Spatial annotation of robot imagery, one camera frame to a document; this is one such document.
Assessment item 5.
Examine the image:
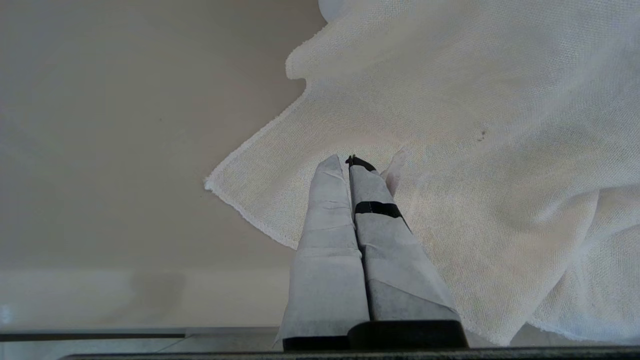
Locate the white woven cloth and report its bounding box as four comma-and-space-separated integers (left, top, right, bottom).
203, 0, 640, 347

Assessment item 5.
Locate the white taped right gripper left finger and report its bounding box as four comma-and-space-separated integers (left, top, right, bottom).
279, 154, 371, 352

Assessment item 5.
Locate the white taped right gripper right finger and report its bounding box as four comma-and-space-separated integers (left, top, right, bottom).
345, 148, 469, 350

